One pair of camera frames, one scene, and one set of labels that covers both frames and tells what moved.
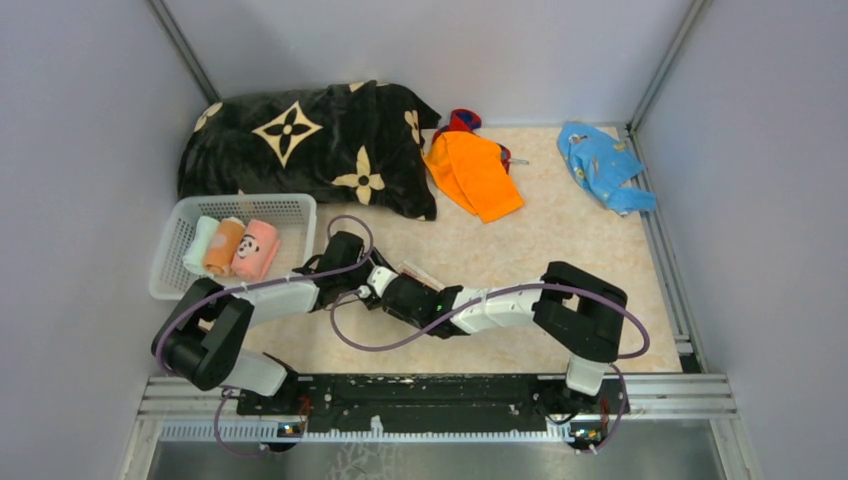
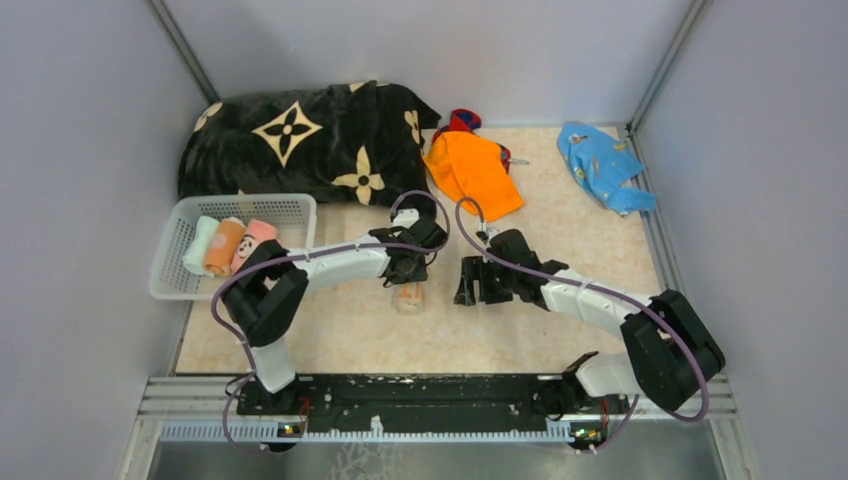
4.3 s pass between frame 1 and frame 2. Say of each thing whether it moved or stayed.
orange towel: stayed
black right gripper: moved
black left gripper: moved
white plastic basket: stayed
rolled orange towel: stayed
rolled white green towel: stayed
